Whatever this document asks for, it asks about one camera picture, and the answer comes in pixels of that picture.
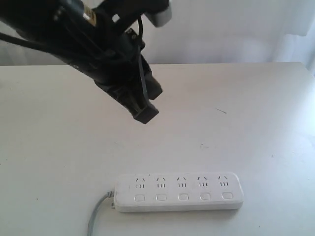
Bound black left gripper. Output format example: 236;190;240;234
61;0;163;124

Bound grey power cable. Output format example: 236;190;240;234
86;189;115;236

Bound white sheer curtain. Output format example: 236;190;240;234
0;0;315;74

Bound white five-outlet power strip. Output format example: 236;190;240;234
114;172;244;212

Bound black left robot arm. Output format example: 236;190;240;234
0;0;170;124

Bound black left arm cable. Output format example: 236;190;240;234
0;14;151;106

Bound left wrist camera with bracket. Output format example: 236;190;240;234
97;0;172;28

